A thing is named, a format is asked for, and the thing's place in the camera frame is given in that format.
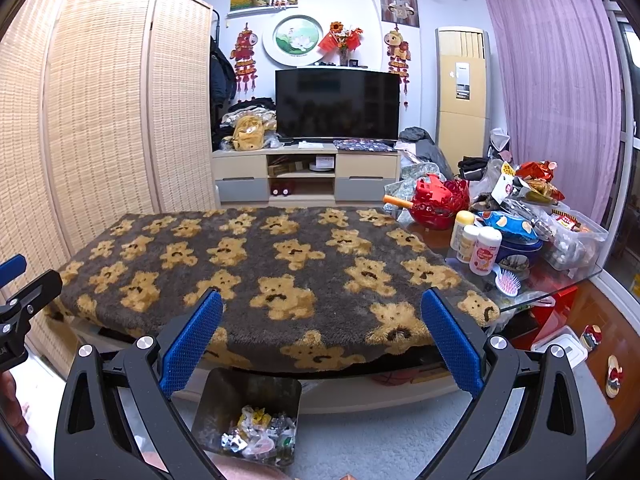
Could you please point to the white bottle cream label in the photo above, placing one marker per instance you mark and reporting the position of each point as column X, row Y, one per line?
column 467, row 240

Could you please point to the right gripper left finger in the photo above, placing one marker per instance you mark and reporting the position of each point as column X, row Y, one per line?
column 93, row 439

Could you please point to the sunflower bouquet vase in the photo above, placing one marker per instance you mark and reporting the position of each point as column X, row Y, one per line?
column 342, row 40

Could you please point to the purple curtain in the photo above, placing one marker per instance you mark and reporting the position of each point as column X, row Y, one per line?
column 561, row 88

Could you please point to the grey bear pattern blanket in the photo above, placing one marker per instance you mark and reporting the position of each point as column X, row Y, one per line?
column 304, row 289

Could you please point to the black flat television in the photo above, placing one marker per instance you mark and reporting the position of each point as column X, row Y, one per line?
column 329, row 103

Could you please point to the blue cookie tin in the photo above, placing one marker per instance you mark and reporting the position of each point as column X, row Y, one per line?
column 521, row 247

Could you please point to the red hanging doll ornament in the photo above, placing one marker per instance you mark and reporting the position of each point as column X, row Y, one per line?
column 244, row 64

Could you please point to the person's left hand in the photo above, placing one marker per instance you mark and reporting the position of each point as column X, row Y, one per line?
column 12, row 408

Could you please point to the white bottle yellow cap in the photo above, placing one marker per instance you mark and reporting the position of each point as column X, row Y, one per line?
column 463, row 218

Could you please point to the black trash bin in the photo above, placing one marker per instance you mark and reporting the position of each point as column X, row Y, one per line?
column 249, row 416

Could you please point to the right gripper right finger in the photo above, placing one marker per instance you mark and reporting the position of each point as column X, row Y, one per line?
column 547, row 439

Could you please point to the orange hanging doll ornament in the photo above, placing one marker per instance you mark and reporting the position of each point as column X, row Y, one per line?
column 397, row 50

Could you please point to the beige tv cabinet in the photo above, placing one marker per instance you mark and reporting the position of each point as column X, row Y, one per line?
column 300, row 175

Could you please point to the red box under table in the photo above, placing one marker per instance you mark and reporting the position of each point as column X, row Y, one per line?
column 551, row 312

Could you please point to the pink hair brush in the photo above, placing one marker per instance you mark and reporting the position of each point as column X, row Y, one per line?
column 506, row 281

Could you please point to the brown poster wall hanging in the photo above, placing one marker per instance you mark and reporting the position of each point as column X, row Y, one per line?
column 400, row 12

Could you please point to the woven bamboo folding screen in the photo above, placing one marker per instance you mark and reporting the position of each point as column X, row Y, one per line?
column 106, row 161

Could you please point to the round lotus wall plate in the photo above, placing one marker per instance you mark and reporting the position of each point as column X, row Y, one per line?
column 292, row 40

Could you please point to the clear plastic storage box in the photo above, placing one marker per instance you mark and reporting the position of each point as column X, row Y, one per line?
column 576, row 240

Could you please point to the red slipper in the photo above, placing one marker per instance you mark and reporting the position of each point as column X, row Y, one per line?
column 614, row 377

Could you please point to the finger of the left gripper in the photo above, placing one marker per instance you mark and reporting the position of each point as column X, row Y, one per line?
column 11, row 269

